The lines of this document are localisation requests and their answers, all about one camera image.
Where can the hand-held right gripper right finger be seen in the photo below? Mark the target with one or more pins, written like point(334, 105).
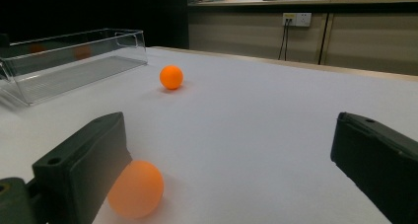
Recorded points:
point(378, 164)

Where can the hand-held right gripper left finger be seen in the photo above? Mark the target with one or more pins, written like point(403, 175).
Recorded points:
point(82, 164)

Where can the orange ping-pong ball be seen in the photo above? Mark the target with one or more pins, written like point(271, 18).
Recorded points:
point(141, 191)
point(171, 77)

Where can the clear plastic container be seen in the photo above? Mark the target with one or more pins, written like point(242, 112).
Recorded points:
point(65, 76)

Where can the beige wooden counter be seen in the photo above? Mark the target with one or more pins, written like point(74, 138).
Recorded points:
point(368, 39)

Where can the white table sheet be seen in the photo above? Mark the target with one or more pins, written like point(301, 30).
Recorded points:
point(246, 135)

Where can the white wall socket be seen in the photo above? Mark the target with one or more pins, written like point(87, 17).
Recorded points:
point(300, 19)

